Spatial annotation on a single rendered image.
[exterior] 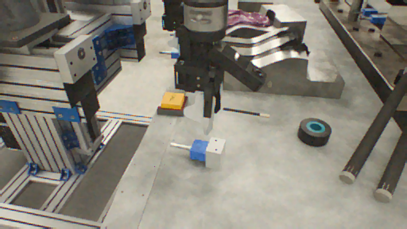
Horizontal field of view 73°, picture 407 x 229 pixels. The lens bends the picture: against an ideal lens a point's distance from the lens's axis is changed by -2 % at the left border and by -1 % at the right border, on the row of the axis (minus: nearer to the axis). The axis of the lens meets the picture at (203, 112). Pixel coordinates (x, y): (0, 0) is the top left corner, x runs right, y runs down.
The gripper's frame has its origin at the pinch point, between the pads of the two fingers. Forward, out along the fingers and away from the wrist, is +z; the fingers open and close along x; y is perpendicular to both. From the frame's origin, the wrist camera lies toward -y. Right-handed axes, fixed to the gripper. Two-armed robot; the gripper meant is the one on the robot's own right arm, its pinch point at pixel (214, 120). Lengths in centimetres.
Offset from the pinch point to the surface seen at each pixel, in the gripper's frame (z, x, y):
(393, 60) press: 14, -78, -57
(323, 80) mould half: 6.5, -37.2, -25.6
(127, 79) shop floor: 93, -153, 122
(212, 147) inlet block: 7.2, 1.0, 0.0
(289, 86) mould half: 9.2, -35.4, -15.9
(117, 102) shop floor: 93, -115, 111
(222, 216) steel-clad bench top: 12.6, 14.1, -5.6
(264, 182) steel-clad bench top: 12.6, 3.1, -12.6
